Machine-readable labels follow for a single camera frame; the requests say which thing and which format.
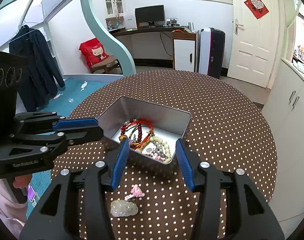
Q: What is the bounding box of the red braided cord bracelet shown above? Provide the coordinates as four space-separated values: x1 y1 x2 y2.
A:
125 119 155 153

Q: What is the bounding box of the pink charm bracelet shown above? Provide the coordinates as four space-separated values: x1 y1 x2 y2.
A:
124 184 146 202

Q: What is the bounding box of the yellow bead bracelet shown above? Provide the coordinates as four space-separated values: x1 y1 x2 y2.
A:
149 135 172 164

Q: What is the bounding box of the grey metal tin box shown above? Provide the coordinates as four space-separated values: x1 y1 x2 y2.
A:
98 96 191 169

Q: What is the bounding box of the pale jade pendant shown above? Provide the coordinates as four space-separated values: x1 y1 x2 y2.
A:
110 199 138 217

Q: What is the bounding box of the pink sleeve forearm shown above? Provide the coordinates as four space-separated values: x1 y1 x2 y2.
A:
0 179 27 239

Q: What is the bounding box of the person's left hand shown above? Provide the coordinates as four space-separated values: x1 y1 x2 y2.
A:
13 174 32 189

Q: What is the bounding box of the teal bed sheet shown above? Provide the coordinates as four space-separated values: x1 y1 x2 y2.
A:
26 74 120 217

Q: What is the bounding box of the dark blue hanging coat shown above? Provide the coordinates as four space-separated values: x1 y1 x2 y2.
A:
9 25 65 112

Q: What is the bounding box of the brown polka dot tablecloth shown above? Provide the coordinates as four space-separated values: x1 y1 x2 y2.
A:
57 70 277 239

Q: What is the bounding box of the wooden chair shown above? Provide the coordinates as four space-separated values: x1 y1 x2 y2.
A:
90 55 123 74

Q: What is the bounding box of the red cartoon bag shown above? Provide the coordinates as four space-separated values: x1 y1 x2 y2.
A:
79 38 109 69

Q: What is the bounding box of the dark desk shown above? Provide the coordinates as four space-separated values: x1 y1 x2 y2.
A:
110 26 187 68

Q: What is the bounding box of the white sideboard cabinet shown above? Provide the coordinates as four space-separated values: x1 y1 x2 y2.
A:
262 59 304 237

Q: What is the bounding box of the white small cabinet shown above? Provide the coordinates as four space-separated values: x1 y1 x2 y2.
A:
172 31 196 72

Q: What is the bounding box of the white glass-door cupboard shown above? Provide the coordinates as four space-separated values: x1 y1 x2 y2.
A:
92 0 124 31

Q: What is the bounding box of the white door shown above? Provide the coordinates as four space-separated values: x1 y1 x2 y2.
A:
227 0 279 87

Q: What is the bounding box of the black computer monitor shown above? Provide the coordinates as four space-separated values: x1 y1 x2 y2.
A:
135 5 165 27

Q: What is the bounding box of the red door decoration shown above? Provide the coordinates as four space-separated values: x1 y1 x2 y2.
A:
244 0 269 20

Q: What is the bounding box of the teal bunk bed frame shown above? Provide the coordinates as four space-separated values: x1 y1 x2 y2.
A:
0 0 137 76

